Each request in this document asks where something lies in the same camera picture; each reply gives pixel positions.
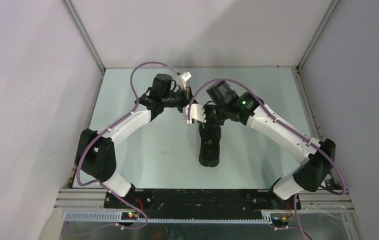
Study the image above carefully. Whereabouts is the black sneaker shoe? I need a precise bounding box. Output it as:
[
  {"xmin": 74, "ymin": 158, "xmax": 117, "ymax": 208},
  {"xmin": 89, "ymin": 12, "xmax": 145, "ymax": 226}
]
[{"xmin": 198, "ymin": 124, "xmax": 222, "ymax": 168}]

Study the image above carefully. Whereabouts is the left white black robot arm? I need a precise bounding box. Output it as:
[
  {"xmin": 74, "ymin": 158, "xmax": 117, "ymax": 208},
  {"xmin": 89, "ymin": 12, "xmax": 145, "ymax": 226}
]
[{"xmin": 75, "ymin": 71, "xmax": 191, "ymax": 209}]

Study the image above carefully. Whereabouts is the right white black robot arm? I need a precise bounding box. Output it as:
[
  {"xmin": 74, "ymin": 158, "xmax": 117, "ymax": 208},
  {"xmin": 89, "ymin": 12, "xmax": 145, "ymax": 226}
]
[{"xmin": 205, "ymin": 80, "xmax": 336, "ymax": 209}]

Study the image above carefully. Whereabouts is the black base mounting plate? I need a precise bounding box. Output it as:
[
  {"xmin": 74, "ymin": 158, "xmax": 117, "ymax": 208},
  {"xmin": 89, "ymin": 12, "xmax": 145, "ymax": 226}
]
[{"xmin": 104, "ymin": 188, "xmax": 301, "ymax": 220}]

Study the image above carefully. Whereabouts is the right circuit board with leds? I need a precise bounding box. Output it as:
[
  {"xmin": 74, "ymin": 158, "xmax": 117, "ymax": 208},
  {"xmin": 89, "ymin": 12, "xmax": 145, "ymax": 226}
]
[{"xmin": 271, "ymin": 217, "xmax": 289, "ymax": 229}]

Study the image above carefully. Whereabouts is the circuit board with leds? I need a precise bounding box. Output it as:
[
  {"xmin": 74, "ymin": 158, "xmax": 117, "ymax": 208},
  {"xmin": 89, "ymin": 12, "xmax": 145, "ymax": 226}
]
[
  {"xmin": 271, "ymin": 217, "xmax": 289, "ymax": 229},
  {"xmin": 120, "ymin": 211, "xmax": 139, "ymax": 221}
]

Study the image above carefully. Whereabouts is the left circuit board with leds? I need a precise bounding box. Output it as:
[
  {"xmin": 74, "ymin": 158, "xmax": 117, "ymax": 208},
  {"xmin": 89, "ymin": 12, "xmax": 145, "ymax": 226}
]
[{"xmin": 120, "ymin": 211, "xmax": 139, "ymax": 221}]

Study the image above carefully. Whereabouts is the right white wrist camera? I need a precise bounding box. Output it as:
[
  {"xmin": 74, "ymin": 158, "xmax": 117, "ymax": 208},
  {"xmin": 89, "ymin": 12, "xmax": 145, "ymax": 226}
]
[{"xmin": 183, "ymin": 103, "xmax": 206, "ymax": 125}]

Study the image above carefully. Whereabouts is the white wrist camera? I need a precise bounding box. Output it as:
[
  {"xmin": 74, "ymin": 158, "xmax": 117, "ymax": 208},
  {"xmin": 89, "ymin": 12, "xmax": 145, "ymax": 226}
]
[
  {"xmin": 183, "ymin": 103, "xmax": 206, "ymax": 125},
  {"xmin": 175, "ymin": 71, "xmax": 192, "ymax": 90}
]

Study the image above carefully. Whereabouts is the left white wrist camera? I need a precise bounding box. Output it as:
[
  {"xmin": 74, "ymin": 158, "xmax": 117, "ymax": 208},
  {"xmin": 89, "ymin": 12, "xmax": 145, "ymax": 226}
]
[{"xmin": 175, "ymin": 71, "xmax": 192, "ymax": 90}]

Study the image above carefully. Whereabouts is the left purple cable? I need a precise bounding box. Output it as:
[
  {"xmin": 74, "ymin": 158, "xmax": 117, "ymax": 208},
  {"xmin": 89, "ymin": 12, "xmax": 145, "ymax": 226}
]
[{"xmin": 62, "ymin": 61, "xmax": 181, "ymax": 237}]

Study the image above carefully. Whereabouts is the slotted grey cable duct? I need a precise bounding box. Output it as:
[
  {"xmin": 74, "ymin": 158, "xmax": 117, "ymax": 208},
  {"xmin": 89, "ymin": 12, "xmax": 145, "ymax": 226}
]
[{"xmin": 63, "ymin": 211, "xmax": 272, "ymax": 224}]

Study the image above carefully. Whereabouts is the aluminium front rail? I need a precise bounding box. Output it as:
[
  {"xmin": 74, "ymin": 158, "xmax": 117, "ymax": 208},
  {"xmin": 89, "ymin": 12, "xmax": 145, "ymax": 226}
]
[{"xmin": 54, "ymin": 188, "xmax": 355, "ymax": 213}]

